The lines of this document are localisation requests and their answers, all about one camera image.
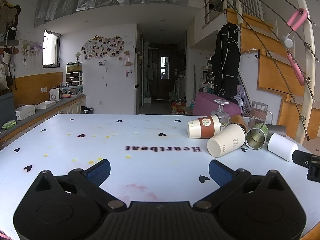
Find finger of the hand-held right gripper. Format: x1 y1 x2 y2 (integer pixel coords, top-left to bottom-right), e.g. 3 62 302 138
292 150 320 180

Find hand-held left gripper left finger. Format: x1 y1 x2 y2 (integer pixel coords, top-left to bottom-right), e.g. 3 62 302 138
27 159 127 212

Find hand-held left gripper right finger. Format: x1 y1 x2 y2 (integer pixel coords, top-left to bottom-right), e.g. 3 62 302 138
193 159 294 212

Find white cup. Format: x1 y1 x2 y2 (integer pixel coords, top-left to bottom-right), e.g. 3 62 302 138
267 132 299 162

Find plain cream cup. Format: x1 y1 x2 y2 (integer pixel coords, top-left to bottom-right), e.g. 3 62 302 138
207 123 247 158

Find dark grey cup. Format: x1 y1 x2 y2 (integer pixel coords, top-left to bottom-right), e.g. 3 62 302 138
264 124 287 138

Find cream cup with brown sleeve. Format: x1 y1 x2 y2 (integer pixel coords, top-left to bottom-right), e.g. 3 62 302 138
187 116 222 139

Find green metal cup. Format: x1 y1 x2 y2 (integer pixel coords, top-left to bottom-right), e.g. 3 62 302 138
245 123 269 150

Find clear stemmed glass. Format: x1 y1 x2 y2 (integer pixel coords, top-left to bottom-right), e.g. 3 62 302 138
211 99 230 126

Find glass mug with brown band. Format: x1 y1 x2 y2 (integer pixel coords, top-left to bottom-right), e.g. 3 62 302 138
249 101 273 128

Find purple stool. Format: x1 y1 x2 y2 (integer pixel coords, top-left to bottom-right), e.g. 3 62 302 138
192 91 242 117

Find kitchen counter cabinet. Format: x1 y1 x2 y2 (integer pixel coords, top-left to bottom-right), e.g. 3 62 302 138
0 94 87 151

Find colourful carton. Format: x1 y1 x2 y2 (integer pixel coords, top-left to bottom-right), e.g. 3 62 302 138
171 99 187 116

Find flat white tray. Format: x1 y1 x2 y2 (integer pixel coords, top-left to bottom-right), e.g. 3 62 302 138
35 100 57 110

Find small white appliance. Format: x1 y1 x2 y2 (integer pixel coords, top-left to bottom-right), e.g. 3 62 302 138
49 88 61 102

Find white cardboard box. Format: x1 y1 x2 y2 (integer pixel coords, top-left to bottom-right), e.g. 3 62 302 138
15 105 36 121

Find washing machine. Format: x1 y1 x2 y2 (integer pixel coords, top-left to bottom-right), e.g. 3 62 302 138
175 76 187 98

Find small drawer organiser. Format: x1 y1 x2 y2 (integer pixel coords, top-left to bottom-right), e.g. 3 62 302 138
65 71 83 86

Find wooden staircase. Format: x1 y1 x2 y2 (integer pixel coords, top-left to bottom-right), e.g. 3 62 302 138
226 8 320 145

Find green packet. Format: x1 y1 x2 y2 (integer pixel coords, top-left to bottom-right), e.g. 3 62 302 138
1 120 18 130

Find dark door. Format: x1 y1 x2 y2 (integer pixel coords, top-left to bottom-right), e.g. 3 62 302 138
156 43 179 101

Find fish tank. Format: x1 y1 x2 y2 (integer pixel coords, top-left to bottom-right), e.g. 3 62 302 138
66 62 83 73

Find black coat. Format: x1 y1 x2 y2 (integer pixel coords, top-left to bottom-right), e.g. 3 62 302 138
211 22 242 98

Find photo collage board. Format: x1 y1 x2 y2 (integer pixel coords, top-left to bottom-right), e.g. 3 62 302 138
81 35 125 61

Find window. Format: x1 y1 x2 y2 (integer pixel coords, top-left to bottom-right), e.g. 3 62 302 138
42 29 61 69

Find pink neck massager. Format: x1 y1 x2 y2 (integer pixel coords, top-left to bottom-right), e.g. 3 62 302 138
281 8 309 87

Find hanging bags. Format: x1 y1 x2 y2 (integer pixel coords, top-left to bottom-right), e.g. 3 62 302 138
0 0 21 91

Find white railing post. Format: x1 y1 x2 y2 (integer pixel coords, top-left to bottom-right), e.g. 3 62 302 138
296 0 315 146

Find wall hook rack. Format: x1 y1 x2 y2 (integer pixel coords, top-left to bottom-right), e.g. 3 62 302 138
20 39 43 66

